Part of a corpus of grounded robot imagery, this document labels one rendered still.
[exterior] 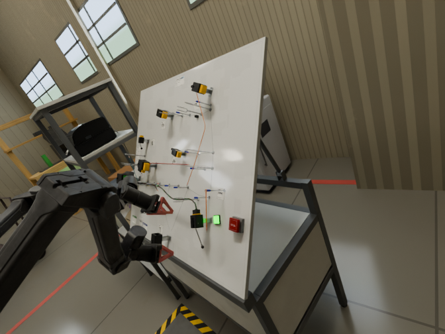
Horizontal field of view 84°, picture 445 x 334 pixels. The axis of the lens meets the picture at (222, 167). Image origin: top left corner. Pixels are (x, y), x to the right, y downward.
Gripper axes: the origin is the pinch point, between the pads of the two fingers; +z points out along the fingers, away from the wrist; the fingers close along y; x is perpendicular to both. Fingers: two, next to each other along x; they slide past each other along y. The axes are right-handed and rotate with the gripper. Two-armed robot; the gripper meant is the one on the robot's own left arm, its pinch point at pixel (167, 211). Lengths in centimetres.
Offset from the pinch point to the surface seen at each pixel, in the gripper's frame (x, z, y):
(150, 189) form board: -25, 11, 60
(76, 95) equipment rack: -66, -53, 78
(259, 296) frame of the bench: 21, 44, -16
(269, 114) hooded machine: -180, 120, 77
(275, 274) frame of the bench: 10, 50, -19
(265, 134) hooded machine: -153, 123, 81
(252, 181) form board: -16.7, 15.8, -28.6
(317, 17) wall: -237, 79, -4
